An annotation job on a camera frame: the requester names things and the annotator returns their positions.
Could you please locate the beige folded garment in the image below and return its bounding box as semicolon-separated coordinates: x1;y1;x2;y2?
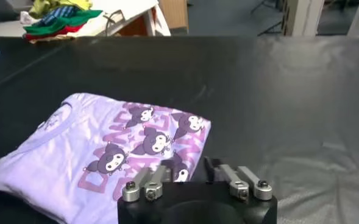
29;33;76;44

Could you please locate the blue striped garment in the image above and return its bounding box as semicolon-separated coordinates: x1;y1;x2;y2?
40;5;79;26

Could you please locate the red folded garment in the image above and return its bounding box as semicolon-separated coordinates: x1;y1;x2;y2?
25;24;85;40

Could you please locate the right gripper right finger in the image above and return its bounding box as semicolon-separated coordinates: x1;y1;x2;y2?
203;156;273;202

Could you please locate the lavender printed t-shirt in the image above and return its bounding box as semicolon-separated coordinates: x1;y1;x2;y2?
0;93;212;224

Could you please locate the green folded garment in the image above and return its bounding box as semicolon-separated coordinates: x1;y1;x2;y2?
23;10;103;36

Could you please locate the tall white cardboard box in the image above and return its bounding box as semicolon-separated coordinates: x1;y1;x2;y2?
281;0;325;37

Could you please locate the black table cover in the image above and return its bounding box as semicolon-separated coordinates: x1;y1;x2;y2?
0;36;76;92
0;35;359;224

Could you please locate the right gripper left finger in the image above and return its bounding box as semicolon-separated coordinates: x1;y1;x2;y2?
121;165;172;203

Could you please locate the white cloth on side table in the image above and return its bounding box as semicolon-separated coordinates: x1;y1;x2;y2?
72;0;171;37

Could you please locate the lime green crumpled garment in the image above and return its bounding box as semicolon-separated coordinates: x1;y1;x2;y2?
29;0;93;19

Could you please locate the white crumpled cloth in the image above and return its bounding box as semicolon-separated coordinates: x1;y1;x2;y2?
20;10;40;26

